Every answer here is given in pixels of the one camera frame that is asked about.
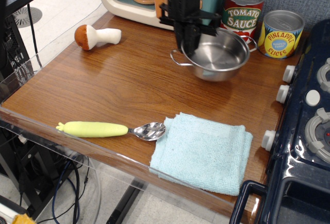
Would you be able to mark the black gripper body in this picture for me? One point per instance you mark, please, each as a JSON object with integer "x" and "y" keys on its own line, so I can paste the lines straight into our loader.
{"x": 187, "y": 18}

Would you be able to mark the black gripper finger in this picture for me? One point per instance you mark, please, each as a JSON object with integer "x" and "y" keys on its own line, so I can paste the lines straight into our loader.
{"x": 192, "y": 35}
{"x": 179, "y": 37}

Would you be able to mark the stainless steel pot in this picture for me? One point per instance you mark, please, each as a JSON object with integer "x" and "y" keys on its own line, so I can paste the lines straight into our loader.
{"x": 220, "y": 57}

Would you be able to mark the tomato sauce can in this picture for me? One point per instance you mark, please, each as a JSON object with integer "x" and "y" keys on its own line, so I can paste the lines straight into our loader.
{"x": 241, "y": 17}

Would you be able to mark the pineapple slices can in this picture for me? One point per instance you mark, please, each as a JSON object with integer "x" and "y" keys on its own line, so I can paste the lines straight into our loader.
{"x": 280, "y": 33}

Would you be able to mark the plush mushroom toy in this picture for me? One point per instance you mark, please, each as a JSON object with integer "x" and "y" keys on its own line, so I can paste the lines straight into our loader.
{"x": 86, "y": 37}

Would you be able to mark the white stove knob upper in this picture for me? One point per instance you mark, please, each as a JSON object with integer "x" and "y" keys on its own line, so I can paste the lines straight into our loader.
{"x": 288, "y": 73}

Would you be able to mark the white stove knob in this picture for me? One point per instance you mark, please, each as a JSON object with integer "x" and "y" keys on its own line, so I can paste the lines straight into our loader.
{"x": 288, "y": 73}
{"x": 282, "y": 93}
{"x": 268, "y": 140}

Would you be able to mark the white stove knob middle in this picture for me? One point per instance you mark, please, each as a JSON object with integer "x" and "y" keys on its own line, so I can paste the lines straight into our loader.
{"x": 282, "y": 93}

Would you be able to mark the light blue folded cloth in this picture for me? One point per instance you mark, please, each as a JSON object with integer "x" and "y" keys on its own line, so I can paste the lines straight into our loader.
{"x": 203, "y": 154}

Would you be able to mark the white stove knob lower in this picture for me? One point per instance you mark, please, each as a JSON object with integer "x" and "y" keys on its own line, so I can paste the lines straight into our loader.
{"x": 268, "y": 140}

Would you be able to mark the dark blue toy stove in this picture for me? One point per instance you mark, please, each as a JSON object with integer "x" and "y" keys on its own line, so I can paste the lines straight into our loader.
{"x": 297, "y": 186}

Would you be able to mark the clear acrylic barrier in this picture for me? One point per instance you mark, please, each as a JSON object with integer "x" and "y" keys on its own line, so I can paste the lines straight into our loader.
{"x": 132, "y": 83}

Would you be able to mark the spoon with yellow-green handle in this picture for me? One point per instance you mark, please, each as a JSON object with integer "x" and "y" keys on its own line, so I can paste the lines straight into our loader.
{"x": 148, "y": 132}

